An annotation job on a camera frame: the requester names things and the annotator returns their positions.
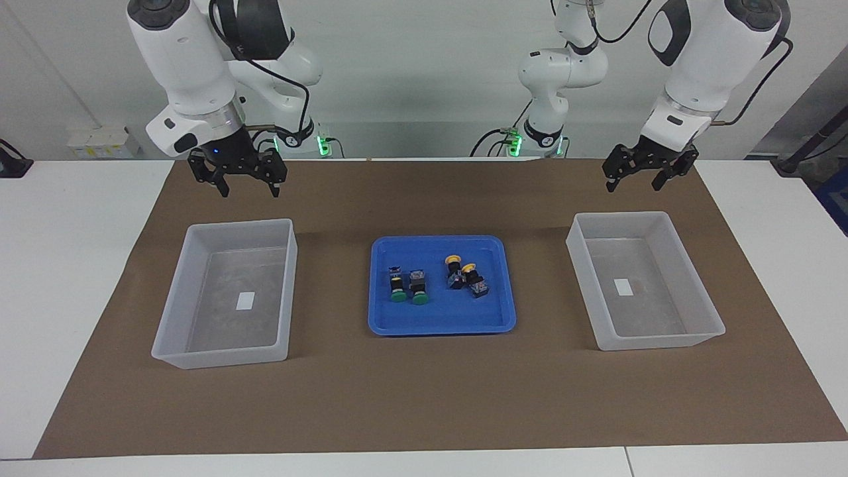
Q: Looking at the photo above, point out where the blue plastic tray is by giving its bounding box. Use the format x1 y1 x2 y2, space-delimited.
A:
368 235 517 337

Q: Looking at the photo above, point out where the translucent plastic box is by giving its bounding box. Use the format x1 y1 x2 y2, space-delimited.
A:
566 211 726 352
151 219 298 370

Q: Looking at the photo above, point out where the blue floor object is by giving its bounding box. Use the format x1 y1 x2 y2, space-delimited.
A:
813 166 848 237

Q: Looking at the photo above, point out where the brown table mat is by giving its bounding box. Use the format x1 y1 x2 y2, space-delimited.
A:
33 158 848 460

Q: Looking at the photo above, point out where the black tripod stand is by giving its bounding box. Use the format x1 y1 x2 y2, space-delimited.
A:
771 109 848 177

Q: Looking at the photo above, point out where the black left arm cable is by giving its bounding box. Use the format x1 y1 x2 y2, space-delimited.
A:
586 0 794 127

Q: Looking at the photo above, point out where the black clamp mount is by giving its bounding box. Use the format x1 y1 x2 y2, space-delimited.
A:
0 138 34 178

